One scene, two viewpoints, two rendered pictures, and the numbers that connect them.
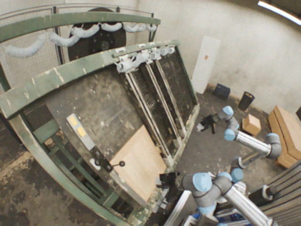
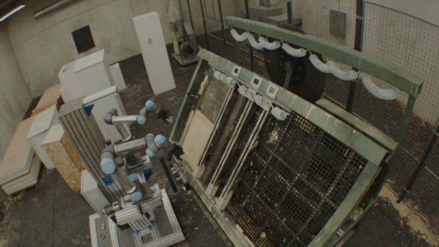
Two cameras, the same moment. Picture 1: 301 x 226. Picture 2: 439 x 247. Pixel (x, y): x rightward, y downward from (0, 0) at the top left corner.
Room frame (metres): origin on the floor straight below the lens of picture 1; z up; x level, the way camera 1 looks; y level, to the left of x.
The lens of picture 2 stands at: (1.96, -1.31, 2.75)
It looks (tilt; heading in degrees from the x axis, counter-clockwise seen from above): 36 degrees down; 131
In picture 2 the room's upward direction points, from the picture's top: 10 degrees counter-clockwise
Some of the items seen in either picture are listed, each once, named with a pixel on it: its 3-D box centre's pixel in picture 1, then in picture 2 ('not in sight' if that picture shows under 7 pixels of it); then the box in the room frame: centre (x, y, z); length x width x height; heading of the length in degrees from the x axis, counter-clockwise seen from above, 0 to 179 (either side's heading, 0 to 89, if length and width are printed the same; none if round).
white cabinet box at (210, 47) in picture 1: (205, 65); not in sight; (4.44, -1.75, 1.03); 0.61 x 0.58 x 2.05; 151
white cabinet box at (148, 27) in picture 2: not in sight; (154, 52); (-2.89, 2.15, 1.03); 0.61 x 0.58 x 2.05; 151
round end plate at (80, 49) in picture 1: (103, 45); (289, 66); (1.25, 0.59, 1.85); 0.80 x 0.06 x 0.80; 156
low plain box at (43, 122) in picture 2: not in sight; (51, 138); (-3.23, -1.10, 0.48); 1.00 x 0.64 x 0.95; 151
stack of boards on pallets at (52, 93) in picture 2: not in sight; (51, 103); (-6.24, -0.33, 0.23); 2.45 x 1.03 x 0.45; 151
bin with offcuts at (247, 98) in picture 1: (245, 101); not in sight; (3.62, -3.59, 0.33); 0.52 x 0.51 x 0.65; 151
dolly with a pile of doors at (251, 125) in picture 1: (250, 124); not in sight; (2.40, -3.12, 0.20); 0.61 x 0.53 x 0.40; 151
